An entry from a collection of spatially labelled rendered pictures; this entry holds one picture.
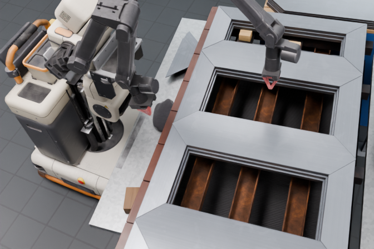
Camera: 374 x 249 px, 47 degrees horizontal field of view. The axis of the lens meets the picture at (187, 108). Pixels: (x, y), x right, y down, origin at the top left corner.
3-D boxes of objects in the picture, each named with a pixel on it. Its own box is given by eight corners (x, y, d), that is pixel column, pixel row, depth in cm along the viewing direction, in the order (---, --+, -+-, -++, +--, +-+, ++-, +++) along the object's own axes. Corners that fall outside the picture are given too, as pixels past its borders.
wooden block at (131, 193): (128, 192, 186) (126, 187, 182) (142, 192, 186) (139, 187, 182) (125, 213, 180) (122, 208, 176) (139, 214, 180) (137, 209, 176)
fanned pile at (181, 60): (209, 34, 241) (208, 28, 238) (188, 86, 219) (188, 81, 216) (188, 31, 244) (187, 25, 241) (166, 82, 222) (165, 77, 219)
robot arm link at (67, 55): (65, 48, 163) (60, 59, 161) (79, 40, 155) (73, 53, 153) (85, 60, 168) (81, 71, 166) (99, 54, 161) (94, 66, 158)
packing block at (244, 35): (252, 35, 224) (252, 29, 221) (250, 41, 221) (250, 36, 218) (240, 33, 225) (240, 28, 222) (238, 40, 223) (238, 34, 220)
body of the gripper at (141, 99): (135, 95, 180) (128, 83, 175) (157, 96, 176) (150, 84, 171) (129, 107, 177) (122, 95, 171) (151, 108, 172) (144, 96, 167)
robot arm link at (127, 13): (102, -17, 125) (89, 10, 121) (144, 4, 129) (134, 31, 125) (74, 46, 164) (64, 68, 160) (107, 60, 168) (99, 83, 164)
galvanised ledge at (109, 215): (215, 26, 249) (215, 22, 247) (134, 238, 176) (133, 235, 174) (182, 21, 254) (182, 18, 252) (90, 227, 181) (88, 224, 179)
